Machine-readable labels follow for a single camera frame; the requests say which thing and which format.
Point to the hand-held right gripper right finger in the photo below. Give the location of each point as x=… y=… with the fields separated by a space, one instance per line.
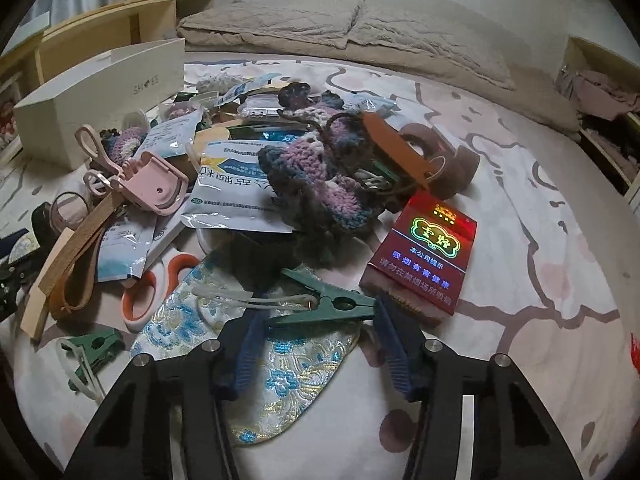
x=395 y=345

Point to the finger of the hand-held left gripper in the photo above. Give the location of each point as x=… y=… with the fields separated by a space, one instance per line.
x=12 y=287
x=12 y=238

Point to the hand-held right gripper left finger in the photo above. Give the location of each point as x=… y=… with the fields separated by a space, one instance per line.
x=245 y=345

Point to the beige patterned piece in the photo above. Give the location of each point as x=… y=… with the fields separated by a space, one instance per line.
x=26 y=251

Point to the blue floral brocade pouch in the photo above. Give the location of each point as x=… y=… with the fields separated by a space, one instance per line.
x=290 y=375

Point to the green clothespin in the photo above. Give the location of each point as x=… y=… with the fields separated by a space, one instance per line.
x=95 y=345
x=345 y=305

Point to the white shoe box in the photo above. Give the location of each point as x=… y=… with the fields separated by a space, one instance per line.
x=100 y=90

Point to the wooden stick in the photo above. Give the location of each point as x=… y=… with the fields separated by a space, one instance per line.
x=47 y=280

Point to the pink tape roll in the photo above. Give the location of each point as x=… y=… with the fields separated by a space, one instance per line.
x=57 y=215

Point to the red cigarette box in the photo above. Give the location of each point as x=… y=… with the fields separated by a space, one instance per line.
x=420 y=260

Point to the crocheted purple coaster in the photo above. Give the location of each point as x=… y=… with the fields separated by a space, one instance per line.
x=122 y=142

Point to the pink eyelash curler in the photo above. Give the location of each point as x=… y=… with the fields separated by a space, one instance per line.
x=150 y=180

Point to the white tape roll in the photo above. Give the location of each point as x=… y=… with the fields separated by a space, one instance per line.
x=135 y=121

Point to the brown bandage roll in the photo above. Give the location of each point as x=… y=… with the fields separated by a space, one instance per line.
x=469 y=162
x=447 y=180
x=422 y=132

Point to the purple crocheted pouch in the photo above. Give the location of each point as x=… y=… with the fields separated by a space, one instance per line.
x=310 y=170

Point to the brown leather card holder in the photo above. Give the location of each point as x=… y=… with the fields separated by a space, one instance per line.
x=395 y=150

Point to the round wooden disc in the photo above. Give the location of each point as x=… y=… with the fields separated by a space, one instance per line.
x=212 y=140

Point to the blue foil sachet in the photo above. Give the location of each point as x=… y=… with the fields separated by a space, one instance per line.
x=275 y=136

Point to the wooden bedside shelf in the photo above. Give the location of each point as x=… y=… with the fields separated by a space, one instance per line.
x=90 y=35

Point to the clear plastic box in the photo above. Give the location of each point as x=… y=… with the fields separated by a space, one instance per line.
x=255 y=106

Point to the lace scrunchie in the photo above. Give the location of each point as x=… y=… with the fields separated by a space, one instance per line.
x=215 y=81

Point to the beige duvet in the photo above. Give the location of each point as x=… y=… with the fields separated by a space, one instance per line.
x=540 y=105

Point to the wooden wardrobe shelf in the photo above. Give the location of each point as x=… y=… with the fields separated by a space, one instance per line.
x=607 y=150

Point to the grey quilted pillow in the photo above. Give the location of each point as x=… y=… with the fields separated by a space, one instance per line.
x=425 y=40
x=275 y=20

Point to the pile of clothes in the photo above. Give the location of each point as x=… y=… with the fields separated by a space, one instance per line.
x=600 y=90

